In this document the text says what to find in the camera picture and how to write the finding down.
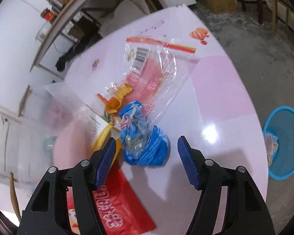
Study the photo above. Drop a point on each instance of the red-labelled sauce jar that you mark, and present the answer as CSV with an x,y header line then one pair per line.
x,y
48,16

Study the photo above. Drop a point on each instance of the small cardboard box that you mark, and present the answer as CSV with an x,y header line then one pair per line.
x,y
79,29

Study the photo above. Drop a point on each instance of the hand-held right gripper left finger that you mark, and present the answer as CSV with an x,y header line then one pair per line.
x,y
105,161

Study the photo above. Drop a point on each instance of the clear plastic bag red label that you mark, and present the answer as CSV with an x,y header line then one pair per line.
x,y
149,73

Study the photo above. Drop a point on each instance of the blue mesh wastebasket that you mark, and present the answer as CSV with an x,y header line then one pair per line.
x,y
289,132

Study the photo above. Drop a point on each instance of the wooden stick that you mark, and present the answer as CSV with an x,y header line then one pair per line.
x,y
24,100
15,198

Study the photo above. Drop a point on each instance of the large clear plastic bag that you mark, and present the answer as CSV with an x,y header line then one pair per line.
x,y
63,107

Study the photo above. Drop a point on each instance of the orange crinkled wrapper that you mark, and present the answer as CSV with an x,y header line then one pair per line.
x,y
117,98

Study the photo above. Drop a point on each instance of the grey side table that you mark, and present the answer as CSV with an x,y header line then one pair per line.
x,y
61,17

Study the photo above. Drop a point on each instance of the blue snack wrapper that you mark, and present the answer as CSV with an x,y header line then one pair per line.
x,y
153,149

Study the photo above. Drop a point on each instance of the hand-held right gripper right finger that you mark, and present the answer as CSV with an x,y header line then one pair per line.
x,y
188,164

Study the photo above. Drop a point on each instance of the black cloth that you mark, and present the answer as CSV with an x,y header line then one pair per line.
x,y
66,56

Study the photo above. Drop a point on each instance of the clear glass jar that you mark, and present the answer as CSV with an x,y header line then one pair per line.
x,y
43,33

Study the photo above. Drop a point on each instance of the red snack bag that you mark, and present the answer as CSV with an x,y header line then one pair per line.
x,y
122,200

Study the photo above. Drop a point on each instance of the white sack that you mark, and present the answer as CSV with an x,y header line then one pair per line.
x,y
127,12

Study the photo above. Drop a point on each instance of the yellow packet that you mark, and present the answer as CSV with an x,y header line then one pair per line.
x,y
101,137

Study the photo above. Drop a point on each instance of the pink checked tablecloth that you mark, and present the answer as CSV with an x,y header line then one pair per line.
x,y
223,90

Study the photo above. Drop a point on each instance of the crumpled wrapper in wastebasket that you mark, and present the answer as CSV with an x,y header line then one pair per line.
x,y
272,144

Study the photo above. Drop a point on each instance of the dark wooden chair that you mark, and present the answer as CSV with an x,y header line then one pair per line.
x,y
261,7

